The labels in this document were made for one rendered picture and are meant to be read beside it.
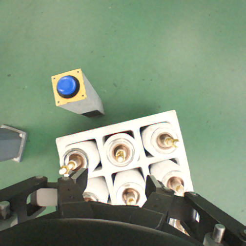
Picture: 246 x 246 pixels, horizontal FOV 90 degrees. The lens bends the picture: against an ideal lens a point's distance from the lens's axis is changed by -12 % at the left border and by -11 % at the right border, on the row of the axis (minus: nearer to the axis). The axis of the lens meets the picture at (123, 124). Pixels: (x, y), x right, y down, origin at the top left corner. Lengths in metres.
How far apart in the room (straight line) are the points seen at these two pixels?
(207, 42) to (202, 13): 0.18
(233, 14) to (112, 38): 0.71
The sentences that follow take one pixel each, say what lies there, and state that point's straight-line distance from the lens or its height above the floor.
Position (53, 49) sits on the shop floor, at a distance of 0.80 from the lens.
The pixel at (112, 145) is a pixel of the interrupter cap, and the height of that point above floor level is 0.25.
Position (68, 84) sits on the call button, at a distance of 0.31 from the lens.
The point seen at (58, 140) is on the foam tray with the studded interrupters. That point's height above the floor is 0.18.
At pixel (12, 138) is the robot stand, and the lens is 0.70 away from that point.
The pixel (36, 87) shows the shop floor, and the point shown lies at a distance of 0.76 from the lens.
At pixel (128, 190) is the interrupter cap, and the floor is 0.25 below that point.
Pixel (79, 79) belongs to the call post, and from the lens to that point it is 0.33.
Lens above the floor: 0.61
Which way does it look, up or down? 87 degrees down
